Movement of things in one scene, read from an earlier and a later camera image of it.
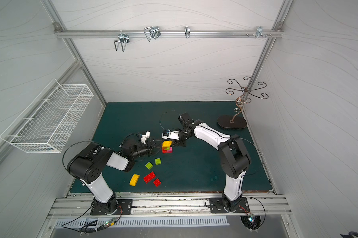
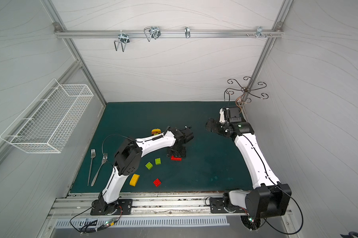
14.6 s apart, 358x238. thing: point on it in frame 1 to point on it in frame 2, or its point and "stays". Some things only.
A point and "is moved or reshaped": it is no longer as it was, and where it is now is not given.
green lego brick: [149, 165] stays
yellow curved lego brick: [167, 144] is moved or reshaped
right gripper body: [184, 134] to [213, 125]
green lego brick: [157, 161] stays
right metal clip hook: [259, 31] stays
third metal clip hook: [187, 32] stays
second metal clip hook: [153, 32] stays
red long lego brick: [149, 177] to [173, 158]
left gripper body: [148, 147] to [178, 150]
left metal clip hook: [123, 38] stays
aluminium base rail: [78, 205] stays
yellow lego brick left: [134, 180] stays
